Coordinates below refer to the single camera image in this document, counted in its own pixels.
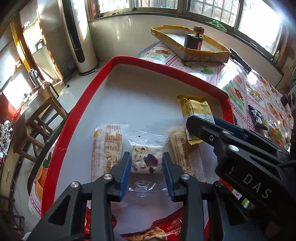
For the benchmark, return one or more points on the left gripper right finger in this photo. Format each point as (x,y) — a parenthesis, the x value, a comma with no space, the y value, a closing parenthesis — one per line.
(226,221)

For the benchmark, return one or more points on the long rice cracker packet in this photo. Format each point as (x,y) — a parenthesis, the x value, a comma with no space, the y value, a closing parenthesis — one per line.
(188,157)

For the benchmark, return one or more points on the wooden stool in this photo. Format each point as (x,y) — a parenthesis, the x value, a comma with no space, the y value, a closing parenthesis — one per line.
(32,130)

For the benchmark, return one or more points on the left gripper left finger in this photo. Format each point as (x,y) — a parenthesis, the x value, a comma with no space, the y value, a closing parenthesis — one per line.
(66,217)

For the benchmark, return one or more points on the yellow cardboard box lid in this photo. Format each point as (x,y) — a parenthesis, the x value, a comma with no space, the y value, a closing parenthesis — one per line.
(174,38)

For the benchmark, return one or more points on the nougat candy clear packet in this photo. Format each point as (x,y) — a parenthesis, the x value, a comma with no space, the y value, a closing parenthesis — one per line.
(147,150)

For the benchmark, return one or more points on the green cloth on sill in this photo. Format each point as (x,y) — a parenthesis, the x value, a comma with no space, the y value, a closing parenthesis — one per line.
(216,24)

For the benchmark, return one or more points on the steel electric kettle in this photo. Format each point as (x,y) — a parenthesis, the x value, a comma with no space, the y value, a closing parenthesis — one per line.
(34,77)

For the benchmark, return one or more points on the fried twist snack packet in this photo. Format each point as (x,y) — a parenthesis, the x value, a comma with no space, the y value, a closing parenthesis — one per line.
(278,134)

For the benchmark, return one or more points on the dark jar with cork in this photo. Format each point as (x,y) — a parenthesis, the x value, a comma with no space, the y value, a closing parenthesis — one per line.
(194,40)

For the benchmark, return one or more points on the fruit flower patterned tablecloth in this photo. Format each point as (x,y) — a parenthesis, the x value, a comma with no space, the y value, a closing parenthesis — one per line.
(242,88)

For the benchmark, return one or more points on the black small snack packet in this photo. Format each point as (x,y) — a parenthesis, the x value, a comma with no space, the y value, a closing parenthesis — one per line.
(257,118)

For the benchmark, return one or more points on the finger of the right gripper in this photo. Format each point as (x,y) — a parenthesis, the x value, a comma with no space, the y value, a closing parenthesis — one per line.
(220,138)
(253,138)

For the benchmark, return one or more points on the red chip bag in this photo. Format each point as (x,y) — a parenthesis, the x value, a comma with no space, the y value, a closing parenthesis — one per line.
(168,228)

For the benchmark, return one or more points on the white tower air conditioner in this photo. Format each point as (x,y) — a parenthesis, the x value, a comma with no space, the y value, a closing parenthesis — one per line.
(74,19)

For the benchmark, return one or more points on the black flashlight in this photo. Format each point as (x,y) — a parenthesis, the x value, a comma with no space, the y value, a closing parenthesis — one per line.
(235,56)

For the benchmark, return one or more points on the red rimmed white tray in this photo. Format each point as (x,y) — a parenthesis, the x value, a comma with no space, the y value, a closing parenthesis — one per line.
(131,91)

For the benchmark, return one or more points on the yellow snack packet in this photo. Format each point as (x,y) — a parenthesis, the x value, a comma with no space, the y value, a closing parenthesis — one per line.
(195,105)

